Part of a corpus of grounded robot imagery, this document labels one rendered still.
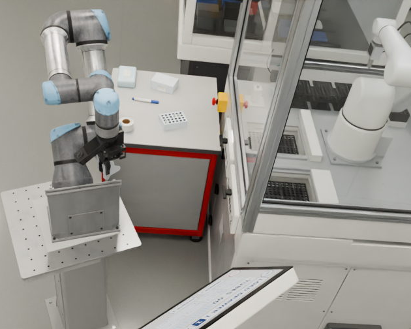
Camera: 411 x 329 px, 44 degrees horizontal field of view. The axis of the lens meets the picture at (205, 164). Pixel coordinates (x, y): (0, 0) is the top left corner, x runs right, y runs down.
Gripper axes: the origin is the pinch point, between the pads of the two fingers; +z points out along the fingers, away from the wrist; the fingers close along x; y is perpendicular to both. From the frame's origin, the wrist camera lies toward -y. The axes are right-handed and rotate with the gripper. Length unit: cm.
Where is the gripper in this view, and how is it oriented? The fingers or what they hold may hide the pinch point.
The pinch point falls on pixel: (102, 173)
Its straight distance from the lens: 183.3
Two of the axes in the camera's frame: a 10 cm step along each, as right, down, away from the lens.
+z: -1.3, 6.7, 7.3
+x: -5.3, -6.7, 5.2
